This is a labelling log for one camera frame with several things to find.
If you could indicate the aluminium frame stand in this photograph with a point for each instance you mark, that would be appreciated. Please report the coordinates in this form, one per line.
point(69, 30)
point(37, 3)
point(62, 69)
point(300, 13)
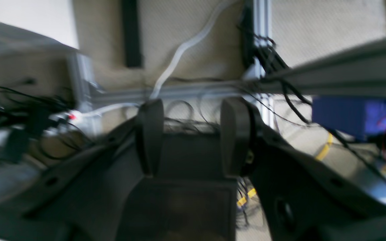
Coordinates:
point(359, 71)

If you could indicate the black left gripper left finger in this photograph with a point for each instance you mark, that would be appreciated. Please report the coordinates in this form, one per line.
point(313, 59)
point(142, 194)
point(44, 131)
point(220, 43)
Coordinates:
point(149, 135)

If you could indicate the blue box on frame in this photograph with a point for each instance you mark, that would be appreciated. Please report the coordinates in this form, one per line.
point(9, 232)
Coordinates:
point(360, 117)

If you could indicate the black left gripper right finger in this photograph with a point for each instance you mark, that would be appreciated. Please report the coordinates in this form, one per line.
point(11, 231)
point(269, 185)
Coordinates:
point(236, 126)

